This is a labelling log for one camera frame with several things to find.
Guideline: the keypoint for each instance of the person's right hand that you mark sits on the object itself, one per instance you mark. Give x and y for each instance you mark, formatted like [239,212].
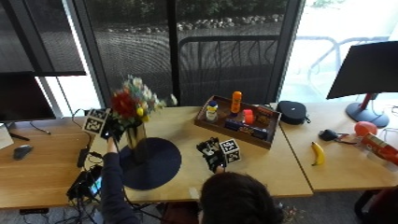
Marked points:
[214,154]

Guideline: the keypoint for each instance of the colourful flower bouquet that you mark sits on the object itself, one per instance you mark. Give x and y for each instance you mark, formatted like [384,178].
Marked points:
[135,101]

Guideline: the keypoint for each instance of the orange bottle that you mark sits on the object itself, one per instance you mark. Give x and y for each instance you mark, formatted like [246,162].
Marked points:
[236,102]

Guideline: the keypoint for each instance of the black zipped case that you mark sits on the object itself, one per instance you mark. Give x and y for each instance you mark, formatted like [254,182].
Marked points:
[292,112]

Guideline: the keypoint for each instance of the brown printed box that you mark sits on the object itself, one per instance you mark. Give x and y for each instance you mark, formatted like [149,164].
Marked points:
[264,115]

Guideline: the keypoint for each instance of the white marker cube on right glove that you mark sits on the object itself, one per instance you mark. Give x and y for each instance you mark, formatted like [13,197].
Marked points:
[231,150]

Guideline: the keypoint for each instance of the black metal railing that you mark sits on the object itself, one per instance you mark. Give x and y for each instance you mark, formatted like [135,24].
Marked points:
[228,62]

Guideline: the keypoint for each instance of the person's left hand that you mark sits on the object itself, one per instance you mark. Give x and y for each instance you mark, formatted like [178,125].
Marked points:
[113,130]

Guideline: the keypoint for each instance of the yellow banana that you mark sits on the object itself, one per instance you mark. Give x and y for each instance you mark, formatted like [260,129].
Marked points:
[319,153]

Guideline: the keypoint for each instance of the black chair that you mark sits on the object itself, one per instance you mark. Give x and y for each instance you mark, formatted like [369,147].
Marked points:
[377,207]

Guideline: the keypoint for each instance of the white bottle with blue cap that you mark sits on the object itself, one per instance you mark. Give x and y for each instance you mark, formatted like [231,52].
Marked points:
[212,111]

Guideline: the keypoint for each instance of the black device with screen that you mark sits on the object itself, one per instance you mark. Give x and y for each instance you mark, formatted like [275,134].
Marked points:
[86,185]

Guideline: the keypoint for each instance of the white marker cube on left glove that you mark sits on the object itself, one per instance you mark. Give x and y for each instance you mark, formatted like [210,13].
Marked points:
[97,121]

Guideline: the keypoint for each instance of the dark round table mat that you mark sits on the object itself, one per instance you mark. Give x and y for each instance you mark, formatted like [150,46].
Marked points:
[161,165]

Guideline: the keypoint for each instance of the red cylindrical can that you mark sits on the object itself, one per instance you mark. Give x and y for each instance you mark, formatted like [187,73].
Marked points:
[380,147]

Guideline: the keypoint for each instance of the dark blue box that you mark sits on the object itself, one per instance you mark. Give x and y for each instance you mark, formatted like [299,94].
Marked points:
[250,130]

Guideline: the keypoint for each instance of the red cup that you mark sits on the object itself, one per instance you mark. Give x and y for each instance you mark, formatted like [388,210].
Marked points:
[248,116]

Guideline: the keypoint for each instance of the white marker cube on glove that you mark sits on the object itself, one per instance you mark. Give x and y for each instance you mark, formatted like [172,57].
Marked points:
[97,121]
[231,150]

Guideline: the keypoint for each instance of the black monitor on red stand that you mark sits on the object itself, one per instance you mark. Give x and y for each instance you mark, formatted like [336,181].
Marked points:
[366,70]

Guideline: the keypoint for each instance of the wooden tray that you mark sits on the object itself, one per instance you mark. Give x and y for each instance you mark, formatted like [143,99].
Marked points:
[232,132]

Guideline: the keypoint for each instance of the orange ball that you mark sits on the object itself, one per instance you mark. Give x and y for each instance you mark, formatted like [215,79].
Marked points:
[366,128]

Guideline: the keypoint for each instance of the grey computer mouse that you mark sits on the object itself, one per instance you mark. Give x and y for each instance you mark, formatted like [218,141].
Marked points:
[22,152]

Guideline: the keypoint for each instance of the brown glass vase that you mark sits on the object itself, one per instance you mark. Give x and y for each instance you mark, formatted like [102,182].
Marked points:
[137,140]

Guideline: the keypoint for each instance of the the person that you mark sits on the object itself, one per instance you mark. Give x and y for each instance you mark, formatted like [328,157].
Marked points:
[239,202]

